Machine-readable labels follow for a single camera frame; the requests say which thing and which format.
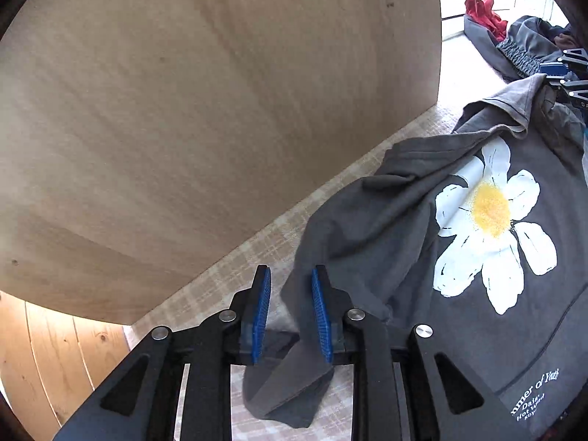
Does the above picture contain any dark grey daisy t-shirt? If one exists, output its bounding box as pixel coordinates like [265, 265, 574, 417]
[243, 75, 587, 437]

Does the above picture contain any knotty pine plank panel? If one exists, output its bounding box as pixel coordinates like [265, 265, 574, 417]
[1, 293, 130, 440]

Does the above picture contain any red garment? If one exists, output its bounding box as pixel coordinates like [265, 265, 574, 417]
[465, 0, 508, 42]

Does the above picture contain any light oak veneer board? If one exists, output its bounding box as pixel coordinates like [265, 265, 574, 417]
[1, 0, 441, 323]

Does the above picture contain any dark clothes pile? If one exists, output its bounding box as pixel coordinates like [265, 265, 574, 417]
[465, 15, 581, 83]

